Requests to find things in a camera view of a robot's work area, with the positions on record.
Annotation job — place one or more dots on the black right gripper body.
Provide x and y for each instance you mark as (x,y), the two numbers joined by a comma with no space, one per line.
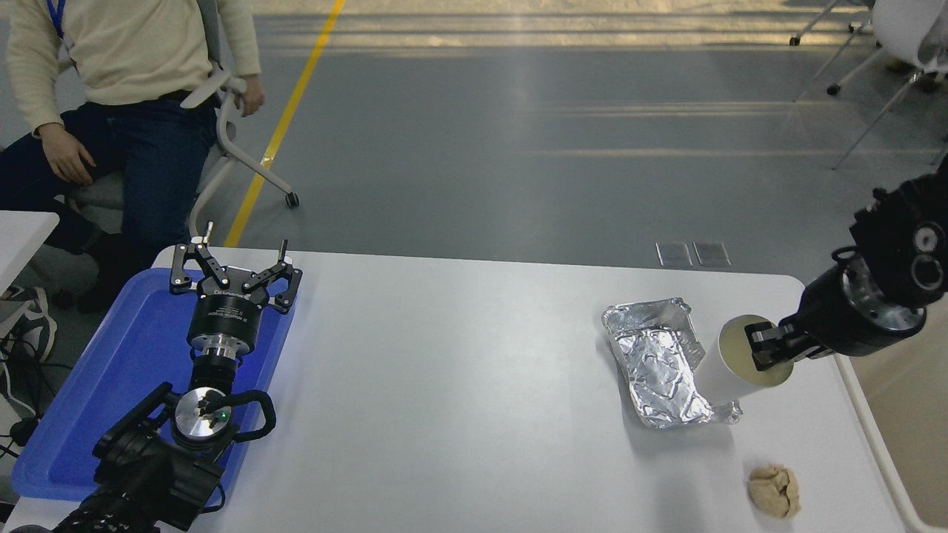
(837,326)

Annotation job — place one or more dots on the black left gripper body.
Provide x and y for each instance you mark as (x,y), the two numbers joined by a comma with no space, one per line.
(222,314)

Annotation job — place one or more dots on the white paper cup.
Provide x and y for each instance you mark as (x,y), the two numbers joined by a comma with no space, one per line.
(733,344)

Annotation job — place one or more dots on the person's left hand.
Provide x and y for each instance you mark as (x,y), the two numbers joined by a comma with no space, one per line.
(253,92)

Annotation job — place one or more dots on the person's right hand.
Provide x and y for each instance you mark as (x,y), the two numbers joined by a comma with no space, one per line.
(67,155)

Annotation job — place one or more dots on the grey floor outlet plate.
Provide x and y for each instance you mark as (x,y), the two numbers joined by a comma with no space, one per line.
(712,254)
(674,254)

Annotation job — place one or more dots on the crumpled foil tray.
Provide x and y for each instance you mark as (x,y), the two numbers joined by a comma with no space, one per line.
(659,370)

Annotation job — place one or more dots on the blue plastic tray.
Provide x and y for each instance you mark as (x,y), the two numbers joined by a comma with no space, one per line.
(111,370)

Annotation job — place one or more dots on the large pale bin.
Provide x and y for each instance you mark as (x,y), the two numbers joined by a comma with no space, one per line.
(911,444)

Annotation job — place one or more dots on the crumpled tan paper ball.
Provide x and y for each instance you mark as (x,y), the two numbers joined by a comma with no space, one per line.
(774,488)

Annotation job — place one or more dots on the grey white sneaker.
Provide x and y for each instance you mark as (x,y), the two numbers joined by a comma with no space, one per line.
(37,318)

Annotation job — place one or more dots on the grey white office chair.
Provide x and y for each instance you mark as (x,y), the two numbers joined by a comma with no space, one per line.
(213,87)

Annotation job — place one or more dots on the white side table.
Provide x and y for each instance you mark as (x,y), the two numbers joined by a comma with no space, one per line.
(22,237)

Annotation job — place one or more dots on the person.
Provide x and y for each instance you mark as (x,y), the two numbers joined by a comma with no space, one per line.
(118,44)

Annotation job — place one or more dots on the white chair with metal legs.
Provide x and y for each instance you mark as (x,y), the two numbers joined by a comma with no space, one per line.
(900,29)

